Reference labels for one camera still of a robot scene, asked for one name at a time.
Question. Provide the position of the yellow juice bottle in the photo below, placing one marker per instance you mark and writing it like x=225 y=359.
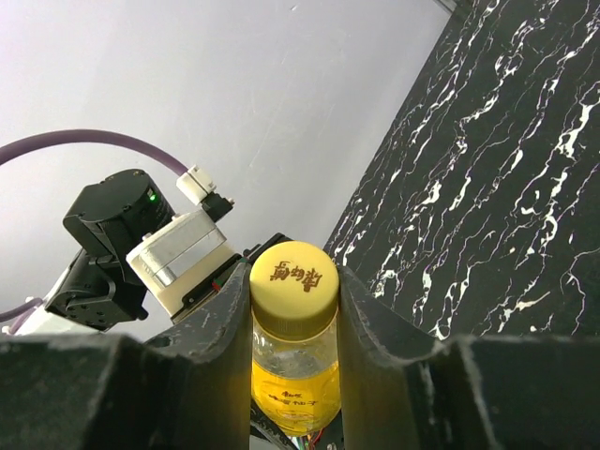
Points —
x=294 y=288

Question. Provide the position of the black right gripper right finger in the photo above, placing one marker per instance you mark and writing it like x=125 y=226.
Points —
x=403 y=389

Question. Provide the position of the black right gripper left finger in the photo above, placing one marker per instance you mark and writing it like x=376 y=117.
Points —
x=187 y=388

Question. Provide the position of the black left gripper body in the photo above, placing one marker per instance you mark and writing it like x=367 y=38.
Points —
x=211 y=284

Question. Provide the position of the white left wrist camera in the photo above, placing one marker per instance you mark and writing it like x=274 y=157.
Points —
x=180 y=263

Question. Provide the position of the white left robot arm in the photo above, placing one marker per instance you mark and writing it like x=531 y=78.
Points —
x=132 y=243

